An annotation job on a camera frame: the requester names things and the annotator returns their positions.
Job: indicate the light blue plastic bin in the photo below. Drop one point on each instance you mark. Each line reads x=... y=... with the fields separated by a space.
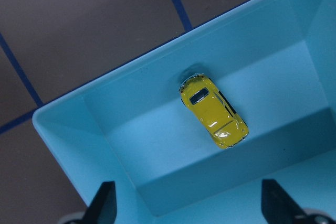
x=188 y=131

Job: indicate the yellow beetle toy car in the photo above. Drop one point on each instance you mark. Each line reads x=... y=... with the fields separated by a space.
x=205 y=100

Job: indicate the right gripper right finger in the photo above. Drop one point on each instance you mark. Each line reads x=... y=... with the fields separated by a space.
x=277 y=206

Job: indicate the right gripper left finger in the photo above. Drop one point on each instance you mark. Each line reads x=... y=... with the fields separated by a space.
x=103 y=208

